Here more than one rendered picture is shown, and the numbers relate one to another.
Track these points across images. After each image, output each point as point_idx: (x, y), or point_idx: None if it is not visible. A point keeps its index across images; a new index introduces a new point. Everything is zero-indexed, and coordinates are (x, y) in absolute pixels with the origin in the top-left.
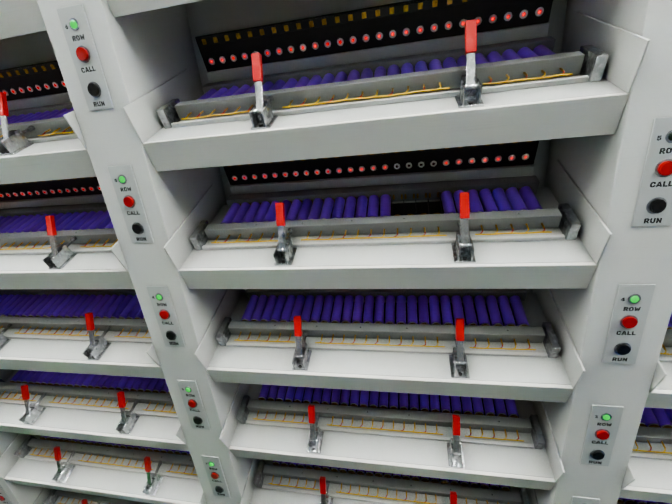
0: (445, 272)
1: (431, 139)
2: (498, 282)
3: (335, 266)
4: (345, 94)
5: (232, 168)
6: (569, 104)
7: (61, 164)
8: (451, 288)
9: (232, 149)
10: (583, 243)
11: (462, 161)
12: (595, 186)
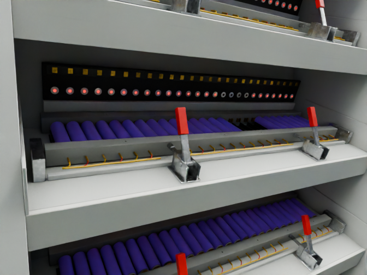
0: (313, 170)
1: (308, 60)
2: (334, 175)
3: (243, 175)
4: (231, 15)
5: (56, 76)
6: (365, 52)
7: None
8: (310, 185)
9: (155, 30)
10: (354, 145)
11: (262, 95)
12: (357, 108)
